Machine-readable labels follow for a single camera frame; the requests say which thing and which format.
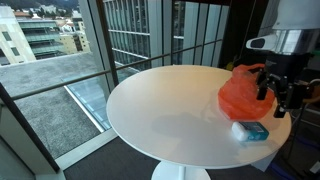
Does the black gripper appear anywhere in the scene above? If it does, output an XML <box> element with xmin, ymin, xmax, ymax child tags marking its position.
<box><xmin>255</xmin><ymin>54</ymin><xmax>314</xmax><ymax>119</ymax></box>

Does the blue white mentos container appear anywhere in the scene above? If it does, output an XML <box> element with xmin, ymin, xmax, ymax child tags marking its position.
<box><xmin>231</xmin><ymin>120</ymin><xmax>270</xmax><ymax>143</ymax></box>

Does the grey window railing bar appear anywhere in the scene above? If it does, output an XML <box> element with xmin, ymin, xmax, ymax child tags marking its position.
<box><xmin>9</xmin><ymin>37</ymin><xmax>225</xmax><ymax>102</ymax></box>

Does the small yellow object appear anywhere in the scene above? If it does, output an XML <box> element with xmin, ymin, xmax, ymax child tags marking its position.
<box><xmin>224</xmin><ymin>61</ymin><xmax>236</xmax><ymax>72</ymax></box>

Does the white sheet under table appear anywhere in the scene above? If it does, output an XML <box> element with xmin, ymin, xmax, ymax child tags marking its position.
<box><xmin>250</xmin><ymin>150</ymin><xmax>280</xmax><ymax>173</ymax></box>

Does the orange plastic bowl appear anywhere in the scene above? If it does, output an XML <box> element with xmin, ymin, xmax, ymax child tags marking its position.
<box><xmin>217</xmin><ymin>63</ymin><xmax>276</xmax><ymax>122</ymax></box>

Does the white table pedestal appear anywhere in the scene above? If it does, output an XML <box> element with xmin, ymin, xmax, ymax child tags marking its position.
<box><xmin>151</xmin><ymin>161</ymin><xmax>212</xmax><ymax>180</ymax></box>

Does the dark slanted window frame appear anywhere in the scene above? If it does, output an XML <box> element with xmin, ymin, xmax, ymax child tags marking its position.
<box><xmin>0</xmin><ymin>82</ymin><xmax>62</xmax><ymax>174</ymax></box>

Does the dark window mullion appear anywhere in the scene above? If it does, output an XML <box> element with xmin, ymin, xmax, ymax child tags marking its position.
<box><xmin>95</xmin><ymin>0</ymin><xmax>120</xmax><ymax>88</ymax></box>

